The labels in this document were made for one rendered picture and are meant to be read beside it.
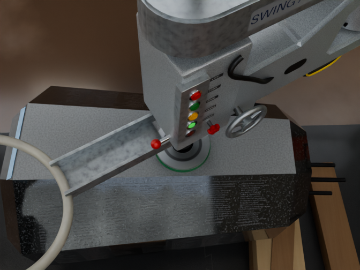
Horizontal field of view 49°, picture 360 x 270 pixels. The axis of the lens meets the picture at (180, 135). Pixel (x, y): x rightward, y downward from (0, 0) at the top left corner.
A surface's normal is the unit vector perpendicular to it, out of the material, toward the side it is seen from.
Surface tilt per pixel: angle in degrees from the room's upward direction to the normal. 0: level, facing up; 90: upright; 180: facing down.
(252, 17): 90
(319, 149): 0
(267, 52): 4
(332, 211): 0
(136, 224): 45
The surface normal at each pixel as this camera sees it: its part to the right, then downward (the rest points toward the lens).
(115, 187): 0.05, 0.33
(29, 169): 0.04, -0.44
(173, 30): -0.29, 0.86
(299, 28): -0.52, -0.04
